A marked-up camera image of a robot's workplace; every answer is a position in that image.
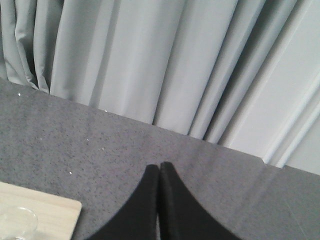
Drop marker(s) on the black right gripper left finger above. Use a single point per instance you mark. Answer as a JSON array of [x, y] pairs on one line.
[[136, 219]]

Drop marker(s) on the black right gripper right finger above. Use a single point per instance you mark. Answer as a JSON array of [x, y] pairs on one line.
[[181, 216]]

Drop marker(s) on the glass beaker with clear liquid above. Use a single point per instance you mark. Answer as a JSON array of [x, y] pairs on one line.
[[17, 223]]

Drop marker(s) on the wooden cutting board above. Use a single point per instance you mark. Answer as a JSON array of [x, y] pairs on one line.
[[56, 216]]

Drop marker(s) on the grey curtain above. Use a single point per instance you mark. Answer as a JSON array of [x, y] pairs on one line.
[[182, 65]]

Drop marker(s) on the white wall pipe left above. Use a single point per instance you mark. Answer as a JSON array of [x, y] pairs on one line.
[[294, 128]]

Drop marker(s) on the white wall pipe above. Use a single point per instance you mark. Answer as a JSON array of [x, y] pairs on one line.
[[304, 151], [294, 128]]

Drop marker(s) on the white wall pipe right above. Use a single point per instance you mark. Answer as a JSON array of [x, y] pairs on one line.
[[304, 151]]

